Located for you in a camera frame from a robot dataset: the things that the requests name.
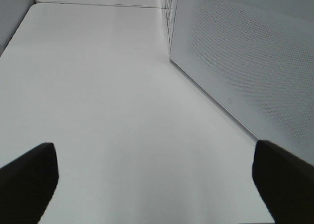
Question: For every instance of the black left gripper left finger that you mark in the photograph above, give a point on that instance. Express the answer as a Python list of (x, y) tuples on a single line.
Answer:
[(27, 185)]

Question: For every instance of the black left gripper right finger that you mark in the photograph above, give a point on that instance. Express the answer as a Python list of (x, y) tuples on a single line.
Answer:
[(285, 184)]

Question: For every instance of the white microwave door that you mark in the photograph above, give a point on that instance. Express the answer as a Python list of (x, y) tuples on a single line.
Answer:
[(256, 58)]

